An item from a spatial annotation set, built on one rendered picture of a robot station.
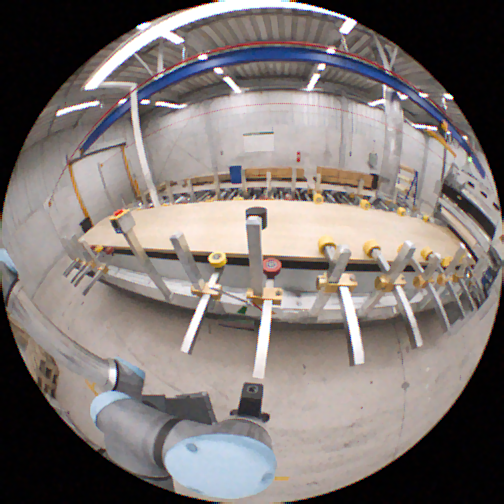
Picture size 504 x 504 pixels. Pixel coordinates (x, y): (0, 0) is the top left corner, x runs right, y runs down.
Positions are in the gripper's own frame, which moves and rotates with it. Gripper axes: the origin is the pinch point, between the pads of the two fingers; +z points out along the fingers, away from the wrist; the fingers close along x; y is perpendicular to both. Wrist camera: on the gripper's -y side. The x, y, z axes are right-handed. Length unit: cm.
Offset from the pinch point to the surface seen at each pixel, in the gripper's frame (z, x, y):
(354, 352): -13.4, 24.1, -15.5
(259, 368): -3.3, 0.4, -13.2
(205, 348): 83, -52, -31
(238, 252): -7, -14, -59
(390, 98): -227, 273, -340
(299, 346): 83, 30, -43
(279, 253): -7, 4, -60
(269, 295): -4.3, 1.2, -38.7
